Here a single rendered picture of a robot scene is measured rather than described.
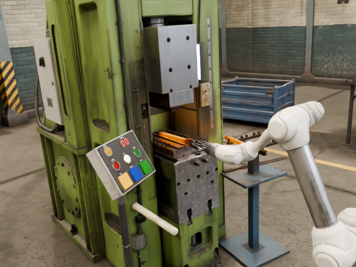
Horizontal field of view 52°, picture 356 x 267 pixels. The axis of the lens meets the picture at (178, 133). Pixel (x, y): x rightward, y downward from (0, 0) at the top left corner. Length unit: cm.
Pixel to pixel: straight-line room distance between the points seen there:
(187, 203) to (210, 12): 133
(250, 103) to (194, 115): 353
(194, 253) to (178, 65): 137
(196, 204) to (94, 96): 103
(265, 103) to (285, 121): 444
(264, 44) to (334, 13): 205
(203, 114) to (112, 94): 75
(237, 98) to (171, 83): 406
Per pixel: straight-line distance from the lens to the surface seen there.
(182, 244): 268
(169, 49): 229
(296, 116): 169
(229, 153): 214
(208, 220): 276
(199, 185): 257
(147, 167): 211
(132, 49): 231
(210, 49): 270
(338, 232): 178
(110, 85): 228
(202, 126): 273
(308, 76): 1025
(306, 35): 1018
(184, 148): 247
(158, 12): 242
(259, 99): 612
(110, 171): 192
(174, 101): 234
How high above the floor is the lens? 180
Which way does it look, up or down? 17 degrees down
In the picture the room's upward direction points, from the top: 4 degrees counter-clockwise
